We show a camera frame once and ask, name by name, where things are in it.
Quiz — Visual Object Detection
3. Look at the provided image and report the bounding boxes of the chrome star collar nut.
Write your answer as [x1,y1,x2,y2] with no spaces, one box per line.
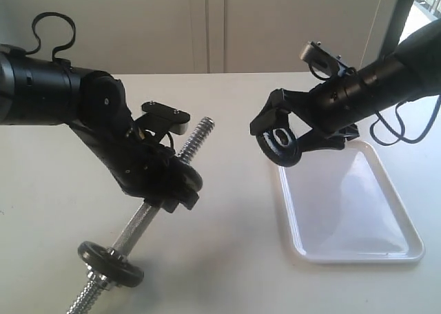
[87,270,117,291]

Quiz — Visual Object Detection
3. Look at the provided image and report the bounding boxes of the chrome threaded dumbbell bar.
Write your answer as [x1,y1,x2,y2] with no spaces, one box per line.
[66,116,215,313]

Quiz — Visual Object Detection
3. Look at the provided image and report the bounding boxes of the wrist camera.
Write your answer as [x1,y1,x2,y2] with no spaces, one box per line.
[135,101,190,136]
[299,41,354,81]

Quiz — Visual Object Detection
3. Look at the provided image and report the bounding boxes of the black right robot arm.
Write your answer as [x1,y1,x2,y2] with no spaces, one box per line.
[249,20,440,159]

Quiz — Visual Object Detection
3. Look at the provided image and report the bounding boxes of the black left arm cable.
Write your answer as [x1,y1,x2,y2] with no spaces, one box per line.
[31,12,76,62]

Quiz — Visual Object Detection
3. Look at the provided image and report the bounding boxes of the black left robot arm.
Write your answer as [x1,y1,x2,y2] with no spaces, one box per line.
[1,45,203,212]

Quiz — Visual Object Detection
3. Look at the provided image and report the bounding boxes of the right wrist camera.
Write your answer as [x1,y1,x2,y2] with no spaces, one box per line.
[299,41,354,81]

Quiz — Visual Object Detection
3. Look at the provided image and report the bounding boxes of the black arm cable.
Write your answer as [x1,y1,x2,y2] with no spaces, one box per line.
[370,93,441,146]
[31,12,76,62]

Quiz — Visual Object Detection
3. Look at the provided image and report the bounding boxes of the dark grey weight plate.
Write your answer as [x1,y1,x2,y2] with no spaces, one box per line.
[256,127,302,167]

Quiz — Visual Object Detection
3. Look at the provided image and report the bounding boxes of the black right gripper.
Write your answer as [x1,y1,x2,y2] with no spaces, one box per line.
[249,67,362,154]

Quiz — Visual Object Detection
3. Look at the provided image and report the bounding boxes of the dark window frame post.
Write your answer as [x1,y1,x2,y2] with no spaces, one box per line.
[378,0,414,56]

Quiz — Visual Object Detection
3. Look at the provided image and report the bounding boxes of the black weight plate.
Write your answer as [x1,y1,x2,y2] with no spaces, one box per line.
[77,241,144,288]
[176,157,203,193]

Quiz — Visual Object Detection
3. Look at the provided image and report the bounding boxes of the white plastic tray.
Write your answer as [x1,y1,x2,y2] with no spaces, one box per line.
[278,140,425,264]

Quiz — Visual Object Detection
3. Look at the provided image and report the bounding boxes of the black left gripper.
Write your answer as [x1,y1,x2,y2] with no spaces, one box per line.
[69,117,199,213]

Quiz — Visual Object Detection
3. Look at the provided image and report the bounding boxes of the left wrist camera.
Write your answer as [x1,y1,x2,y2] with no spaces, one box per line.
[135,101,190,136]

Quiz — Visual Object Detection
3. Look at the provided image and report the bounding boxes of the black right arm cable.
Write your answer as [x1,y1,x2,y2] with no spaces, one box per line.
[370,93,441,146]

